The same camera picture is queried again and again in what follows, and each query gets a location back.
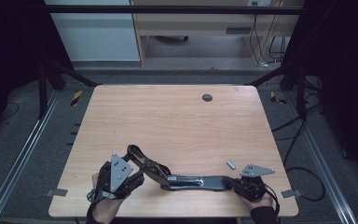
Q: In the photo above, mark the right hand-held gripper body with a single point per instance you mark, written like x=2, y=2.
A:
x=251, y=188

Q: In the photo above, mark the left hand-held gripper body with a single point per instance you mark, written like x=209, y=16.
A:
x=119, y=172

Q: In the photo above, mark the black elongated tool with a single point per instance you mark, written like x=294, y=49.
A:
x=211, y=182

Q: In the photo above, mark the person's right hand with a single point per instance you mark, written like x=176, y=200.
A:
x=259, y=203

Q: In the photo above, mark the person's left hand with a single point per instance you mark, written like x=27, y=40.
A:
x=105, y=209

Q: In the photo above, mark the small grey metal piece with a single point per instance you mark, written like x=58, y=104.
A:
x=231, y=164

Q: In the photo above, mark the grey tape piece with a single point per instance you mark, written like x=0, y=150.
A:
x=57, y=192
x=291, y=193

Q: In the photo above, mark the dark round table grommet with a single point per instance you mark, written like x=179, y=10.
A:
x=207, y=97

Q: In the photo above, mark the white plug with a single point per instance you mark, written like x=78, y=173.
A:
x=264, y=64

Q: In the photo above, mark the dark elongated object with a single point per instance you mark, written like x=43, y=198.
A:
x=171, y=38

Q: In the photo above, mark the white cabinet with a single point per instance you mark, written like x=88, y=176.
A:
x=96, y=34

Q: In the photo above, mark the black curtain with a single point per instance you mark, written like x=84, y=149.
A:
x=9, y=62
x=345, y=77

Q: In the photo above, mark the wooden desk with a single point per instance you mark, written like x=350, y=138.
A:
x=199, y=25

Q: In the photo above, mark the black horizontal metal bar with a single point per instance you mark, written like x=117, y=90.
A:
x=167, y=9

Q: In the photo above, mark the aluminium floor rail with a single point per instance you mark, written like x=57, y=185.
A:
x=18, y=165
x=320, y=161

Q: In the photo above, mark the black metal stand frame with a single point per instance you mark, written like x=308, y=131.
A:
x=300, y=90
x=43, y=90

